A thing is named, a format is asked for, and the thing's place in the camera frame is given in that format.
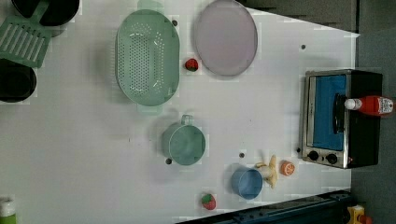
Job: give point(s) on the red plush ketchup bottle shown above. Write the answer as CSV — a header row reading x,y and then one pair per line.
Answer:
x,y
372,105

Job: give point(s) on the black toaster oven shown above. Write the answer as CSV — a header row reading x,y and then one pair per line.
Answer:
x,y
332,134

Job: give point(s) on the green mug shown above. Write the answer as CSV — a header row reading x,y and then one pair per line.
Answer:
x,y
183,143

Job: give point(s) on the small strawberry near plate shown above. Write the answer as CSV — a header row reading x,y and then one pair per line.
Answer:
x,y
191,65

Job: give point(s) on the lilac round plate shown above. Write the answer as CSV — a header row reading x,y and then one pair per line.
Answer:
x,y
226,38

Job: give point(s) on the green oval colander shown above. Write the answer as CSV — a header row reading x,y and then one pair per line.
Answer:
x,y
147,57

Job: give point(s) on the blue cup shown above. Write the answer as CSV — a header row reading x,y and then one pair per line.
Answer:
x,y
246,182

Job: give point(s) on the strawberry near table edge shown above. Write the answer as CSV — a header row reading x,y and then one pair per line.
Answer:
x,y
208,202

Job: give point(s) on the plush peeled banana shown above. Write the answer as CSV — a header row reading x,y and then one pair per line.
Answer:
x,y
268,171

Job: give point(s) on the orange slice toy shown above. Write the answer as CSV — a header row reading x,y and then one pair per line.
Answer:
x,y
287,168

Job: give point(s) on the black round container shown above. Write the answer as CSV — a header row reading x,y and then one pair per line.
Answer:
x,y
48,12

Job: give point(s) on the black cylindrical cup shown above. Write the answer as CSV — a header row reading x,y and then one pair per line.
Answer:
x,y
17,81

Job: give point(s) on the green slotted dish rack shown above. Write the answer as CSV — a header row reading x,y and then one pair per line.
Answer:
x,y
25,40

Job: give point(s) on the yellow red toy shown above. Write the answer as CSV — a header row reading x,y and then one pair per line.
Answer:
x,y
357,215

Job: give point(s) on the green white bottle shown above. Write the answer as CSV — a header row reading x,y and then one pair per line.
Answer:
x,y
7,211

